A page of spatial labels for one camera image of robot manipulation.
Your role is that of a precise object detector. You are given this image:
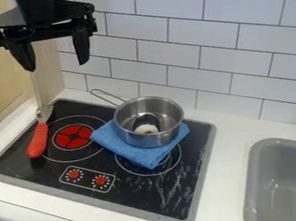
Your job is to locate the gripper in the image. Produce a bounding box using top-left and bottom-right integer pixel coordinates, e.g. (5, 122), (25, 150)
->
(0, 0), (102, 76)

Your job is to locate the red fork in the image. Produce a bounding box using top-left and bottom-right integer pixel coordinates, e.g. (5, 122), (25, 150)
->
(16, 68), (61, 161)

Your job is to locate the toy stove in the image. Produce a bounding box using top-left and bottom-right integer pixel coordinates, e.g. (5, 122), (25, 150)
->
(0, 80), (228, 221)

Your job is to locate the black and white toy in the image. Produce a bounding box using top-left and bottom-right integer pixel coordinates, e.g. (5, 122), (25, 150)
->
(129, 111), (164, 137)

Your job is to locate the silver pot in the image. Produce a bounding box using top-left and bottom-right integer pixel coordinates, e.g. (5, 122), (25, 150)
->
(88, 78), (190, 156)

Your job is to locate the blue cloth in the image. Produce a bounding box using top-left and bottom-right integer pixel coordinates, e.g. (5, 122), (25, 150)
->
(87, 111), (195, 177)

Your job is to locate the toy sink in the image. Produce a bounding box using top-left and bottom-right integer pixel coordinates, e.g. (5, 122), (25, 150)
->
(233, 135), (296, 221)

